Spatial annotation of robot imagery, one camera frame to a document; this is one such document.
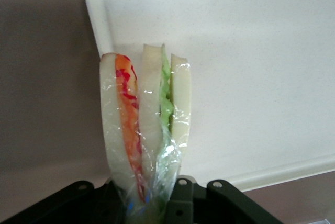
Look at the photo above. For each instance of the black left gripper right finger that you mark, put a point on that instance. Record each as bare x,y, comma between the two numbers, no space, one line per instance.
217,205

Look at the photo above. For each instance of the cream rectangular tray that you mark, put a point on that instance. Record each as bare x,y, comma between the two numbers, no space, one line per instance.
222,64

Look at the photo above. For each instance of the plastic sandwich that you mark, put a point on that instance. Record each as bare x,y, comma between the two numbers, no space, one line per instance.
146,119

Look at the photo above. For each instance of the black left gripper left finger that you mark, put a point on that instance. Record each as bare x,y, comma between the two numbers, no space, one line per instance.
73,205

